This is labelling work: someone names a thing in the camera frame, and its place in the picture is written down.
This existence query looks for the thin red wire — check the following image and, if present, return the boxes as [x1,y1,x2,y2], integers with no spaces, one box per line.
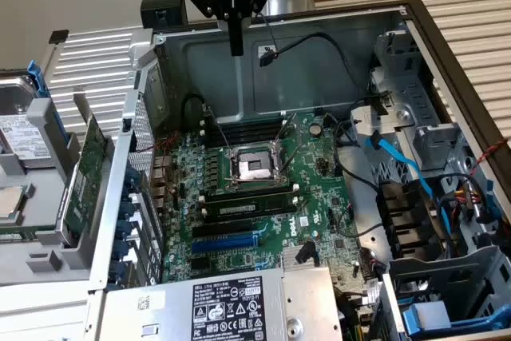
[153,135,180,155]

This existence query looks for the grey disk bay cage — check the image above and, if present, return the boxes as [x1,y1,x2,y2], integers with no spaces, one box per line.
[378,244,511,341]

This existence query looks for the red black twisted wire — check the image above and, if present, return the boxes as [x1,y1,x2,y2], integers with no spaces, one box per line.
[469,138,511,177]

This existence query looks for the thin blue wire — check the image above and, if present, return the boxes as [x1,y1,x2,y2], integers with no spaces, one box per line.
[434,195,455,239]

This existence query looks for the thin black wire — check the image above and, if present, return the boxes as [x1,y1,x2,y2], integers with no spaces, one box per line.
[337,203,386,238]

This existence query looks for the open grey PC case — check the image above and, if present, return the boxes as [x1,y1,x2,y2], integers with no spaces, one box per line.
[85,0,511,341]

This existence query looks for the green motherboard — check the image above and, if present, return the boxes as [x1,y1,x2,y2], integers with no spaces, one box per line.
[153,111,386,292]

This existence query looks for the hard disk in blue carrier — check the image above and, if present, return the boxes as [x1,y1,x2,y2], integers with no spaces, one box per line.
[0,59,81,171]

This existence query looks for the grey parts rack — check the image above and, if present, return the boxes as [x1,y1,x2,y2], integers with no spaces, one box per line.
[0,93,117,287]

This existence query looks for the green graphics card black shroud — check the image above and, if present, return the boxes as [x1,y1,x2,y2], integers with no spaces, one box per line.
[59,112,111,248]

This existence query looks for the long black expansion slot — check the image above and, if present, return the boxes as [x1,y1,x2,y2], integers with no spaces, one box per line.
[191,220,256,239]

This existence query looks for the looped black wire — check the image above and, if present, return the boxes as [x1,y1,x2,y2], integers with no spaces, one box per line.
[181,93,208,134]

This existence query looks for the black fan block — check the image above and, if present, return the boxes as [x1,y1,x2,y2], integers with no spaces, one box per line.
[141,0,189,30]

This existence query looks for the flat blue disk wire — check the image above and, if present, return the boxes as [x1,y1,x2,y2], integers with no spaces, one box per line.
[365,131,436,200]

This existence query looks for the CPU socket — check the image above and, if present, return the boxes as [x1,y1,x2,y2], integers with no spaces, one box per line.
[225,141,291,191]

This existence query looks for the green RAM stick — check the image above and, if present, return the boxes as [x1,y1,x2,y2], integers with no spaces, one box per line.
[0,230,41,243]

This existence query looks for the black RAM slot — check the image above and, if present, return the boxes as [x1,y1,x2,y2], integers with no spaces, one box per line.
[201,196,300,223]
[198,183,301,204]
[202,128,282,145]
[202,117,283,134]

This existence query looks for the blue disk bay latch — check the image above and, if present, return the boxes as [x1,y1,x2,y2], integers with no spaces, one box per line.
[401,301,511,337]

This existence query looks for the thin metal locking lever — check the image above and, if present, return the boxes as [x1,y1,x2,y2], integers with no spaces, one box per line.
[281,143,300,175]
[204,105,233,151]

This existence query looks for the silver disk bay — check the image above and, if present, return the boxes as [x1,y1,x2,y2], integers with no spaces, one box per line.
[351,21,466,176]

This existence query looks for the short black expansion slot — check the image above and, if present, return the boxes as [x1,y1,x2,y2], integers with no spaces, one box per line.
[190,256,212,273]

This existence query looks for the silver power supply unit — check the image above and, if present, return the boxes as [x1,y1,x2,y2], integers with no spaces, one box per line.
[101,264,345,341]

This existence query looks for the yellow red black power wires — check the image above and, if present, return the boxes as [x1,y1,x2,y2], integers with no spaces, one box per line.
[437,175,496,223]

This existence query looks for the black plastic fan duct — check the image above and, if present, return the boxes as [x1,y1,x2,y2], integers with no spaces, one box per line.
[377,179,446,264]

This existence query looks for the silver chipset heatsink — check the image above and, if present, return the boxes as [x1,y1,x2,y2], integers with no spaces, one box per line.
[281,244,327,269]

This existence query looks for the thick black wire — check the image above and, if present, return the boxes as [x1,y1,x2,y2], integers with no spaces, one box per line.
[333,115,381,194]

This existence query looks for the black wire with plug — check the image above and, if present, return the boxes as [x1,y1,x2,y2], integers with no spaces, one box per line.
[255,12,370,101]

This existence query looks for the silver CPU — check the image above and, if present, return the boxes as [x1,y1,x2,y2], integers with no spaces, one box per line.
[0,184,34,225]

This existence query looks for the black angled plug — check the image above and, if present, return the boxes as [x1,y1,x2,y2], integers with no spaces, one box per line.
[296,240,319,266]

